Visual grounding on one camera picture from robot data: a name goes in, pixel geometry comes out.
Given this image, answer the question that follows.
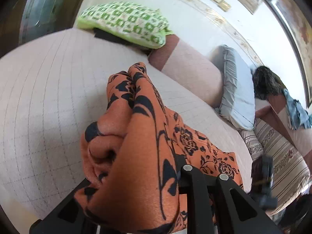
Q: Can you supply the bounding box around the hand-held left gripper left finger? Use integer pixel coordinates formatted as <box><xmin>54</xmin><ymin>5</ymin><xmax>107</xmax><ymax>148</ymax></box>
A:
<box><xmin>29</xmin><ymin>178</ymin><xmax>98</xmax><ymax>234</ymax></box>

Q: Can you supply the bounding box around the light blue pillow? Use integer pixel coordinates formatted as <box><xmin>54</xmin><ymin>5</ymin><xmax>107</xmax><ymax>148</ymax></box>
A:
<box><xmin>211</xmin><ymin>44</ymin><xmax>256</xmax><ymax>131</ymax></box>

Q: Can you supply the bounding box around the brown wooden headboard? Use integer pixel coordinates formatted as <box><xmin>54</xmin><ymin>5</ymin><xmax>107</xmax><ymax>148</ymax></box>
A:
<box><xmin>255</xmin><ymin>94</ymin><xmax>312</xmax><ymax>156</ymax></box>

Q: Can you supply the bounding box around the dark furry garment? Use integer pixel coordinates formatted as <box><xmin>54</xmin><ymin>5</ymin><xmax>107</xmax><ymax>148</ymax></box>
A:
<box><xmin>252</xmin><ymin>65</ymin><xmax>284</xmax><ymax>100</ymax></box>

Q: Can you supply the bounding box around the green checkered pillow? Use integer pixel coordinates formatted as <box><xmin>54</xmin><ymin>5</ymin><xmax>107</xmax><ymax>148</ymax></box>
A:
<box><xmin>77</xmin><ymin>1</ymin><xmax>172</xmax><ymax>50</ymax></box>

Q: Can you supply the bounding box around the blue denim garment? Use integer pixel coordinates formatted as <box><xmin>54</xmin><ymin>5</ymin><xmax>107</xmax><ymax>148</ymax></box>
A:
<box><xmin>283</xmin><ymin>89</ymin><xmax>312</xmax><ymax>130</ymax></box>

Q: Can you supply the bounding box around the dark framed window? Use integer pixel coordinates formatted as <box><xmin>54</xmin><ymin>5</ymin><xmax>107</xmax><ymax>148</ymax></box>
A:
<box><xmin>264</xmin><ymin>0</ymin><xmax>312</xmax><ymax>108</ymax></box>

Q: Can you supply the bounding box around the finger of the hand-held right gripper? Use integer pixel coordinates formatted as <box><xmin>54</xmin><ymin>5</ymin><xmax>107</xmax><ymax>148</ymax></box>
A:
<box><xmin>251</xmin><ymin>155</ymin><xmax>278</xmax><ymax>209</ymax></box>

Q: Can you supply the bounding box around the wooden door with patterned glass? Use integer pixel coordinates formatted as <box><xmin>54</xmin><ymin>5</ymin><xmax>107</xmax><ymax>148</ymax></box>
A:
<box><xmin>0</xmin><ymin>0</ymin><xmax>92</xmax><ymax>59</ymax></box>

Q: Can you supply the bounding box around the black cloth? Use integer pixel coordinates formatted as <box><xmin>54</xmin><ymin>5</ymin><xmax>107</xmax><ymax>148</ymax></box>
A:
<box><xmin>94</xmin><ymin>27</ymin><xmax>152</xmax><ymax>54</ymax></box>

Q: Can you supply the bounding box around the pink quilted bolster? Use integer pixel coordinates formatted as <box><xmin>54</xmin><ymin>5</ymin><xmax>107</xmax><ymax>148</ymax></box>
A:
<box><xmin>149</xmin><ymin>34</ymin><xmax>225</xmax><ymax>108</ymax></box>

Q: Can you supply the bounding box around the orange black floral blouse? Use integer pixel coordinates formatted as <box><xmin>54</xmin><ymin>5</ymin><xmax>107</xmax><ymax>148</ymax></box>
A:
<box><xmin>74</xmin><ymin>62</ymin><xmax>244</xmax><ymax>234</ymax></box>

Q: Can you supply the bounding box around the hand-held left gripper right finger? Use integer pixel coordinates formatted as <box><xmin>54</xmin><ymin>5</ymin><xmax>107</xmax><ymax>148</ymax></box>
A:
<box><xmin>174</xmin><ymin>155</ymin><xmax>283</xmax><ymax>234</ymax></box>

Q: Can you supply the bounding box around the striped cushion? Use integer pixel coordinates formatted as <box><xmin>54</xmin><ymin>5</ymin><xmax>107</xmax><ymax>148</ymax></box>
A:
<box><xmin>239</xmin><ymin>118</ymin><xmax>311</xmax><ymax>215</ymax></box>

